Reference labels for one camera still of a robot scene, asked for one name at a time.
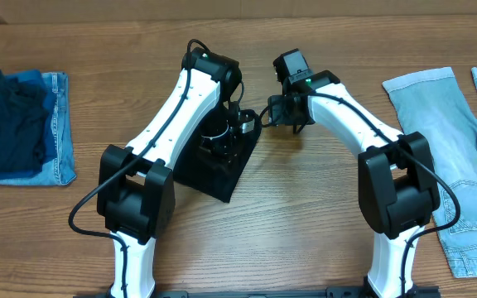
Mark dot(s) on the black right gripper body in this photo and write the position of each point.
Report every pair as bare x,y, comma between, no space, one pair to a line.
282,110

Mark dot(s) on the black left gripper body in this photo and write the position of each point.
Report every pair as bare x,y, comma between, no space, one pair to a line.
225,153

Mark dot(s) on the black t-shirt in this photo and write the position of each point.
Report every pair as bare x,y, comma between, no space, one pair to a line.
214,176

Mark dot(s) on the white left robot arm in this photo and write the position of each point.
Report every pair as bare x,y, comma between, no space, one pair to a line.
137,195

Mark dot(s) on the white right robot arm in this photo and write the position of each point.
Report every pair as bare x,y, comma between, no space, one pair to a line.
397,192

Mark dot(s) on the light blue jeans, right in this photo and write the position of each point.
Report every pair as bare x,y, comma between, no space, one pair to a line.
430,102

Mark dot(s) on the folded light blue jeans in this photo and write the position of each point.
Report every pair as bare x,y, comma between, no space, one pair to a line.
59,166

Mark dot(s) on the folded dark blue shirt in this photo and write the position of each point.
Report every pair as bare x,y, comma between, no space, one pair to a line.
26,108

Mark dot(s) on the brown cardboard wall panel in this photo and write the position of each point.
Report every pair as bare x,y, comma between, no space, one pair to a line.
72,11

